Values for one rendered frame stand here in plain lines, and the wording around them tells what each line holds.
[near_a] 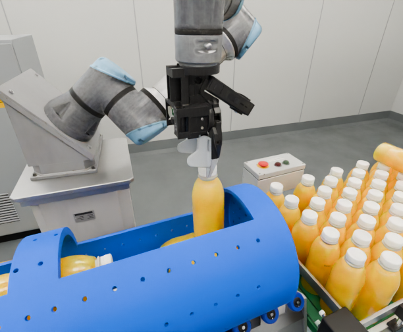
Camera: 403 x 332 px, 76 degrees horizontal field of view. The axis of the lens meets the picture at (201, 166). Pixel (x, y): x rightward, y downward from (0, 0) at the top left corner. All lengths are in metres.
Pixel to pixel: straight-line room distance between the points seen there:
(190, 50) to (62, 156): 0.54
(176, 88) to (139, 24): 2.71
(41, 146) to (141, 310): 0.55
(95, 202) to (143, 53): 2.48
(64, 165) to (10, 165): 1.36
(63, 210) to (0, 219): 1.63
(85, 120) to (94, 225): 0.33
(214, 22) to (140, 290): 0.41
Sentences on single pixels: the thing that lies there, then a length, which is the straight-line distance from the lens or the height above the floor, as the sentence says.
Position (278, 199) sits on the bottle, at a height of 1.07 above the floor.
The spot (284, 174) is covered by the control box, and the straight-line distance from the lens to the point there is 0.96.
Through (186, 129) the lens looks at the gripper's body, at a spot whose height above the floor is 1.39.
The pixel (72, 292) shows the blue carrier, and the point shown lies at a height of 1.21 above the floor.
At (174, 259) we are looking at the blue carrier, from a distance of 0.46.
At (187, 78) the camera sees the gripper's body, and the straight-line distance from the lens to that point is 0.43.
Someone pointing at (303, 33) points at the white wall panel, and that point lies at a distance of 3.93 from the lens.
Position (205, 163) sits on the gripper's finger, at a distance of 0.48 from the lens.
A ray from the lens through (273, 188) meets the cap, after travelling 0.83.
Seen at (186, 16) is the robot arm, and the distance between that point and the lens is 0.42.
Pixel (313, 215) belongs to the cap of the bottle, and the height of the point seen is 1.10.
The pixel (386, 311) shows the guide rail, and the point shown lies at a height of 0.98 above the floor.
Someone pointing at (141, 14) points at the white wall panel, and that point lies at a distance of 3.14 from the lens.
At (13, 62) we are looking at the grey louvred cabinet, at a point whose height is 1.33.
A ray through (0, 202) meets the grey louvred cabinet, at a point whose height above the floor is 0.40.
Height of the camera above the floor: 1.56
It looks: 30 degrees down
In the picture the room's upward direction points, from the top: straight up
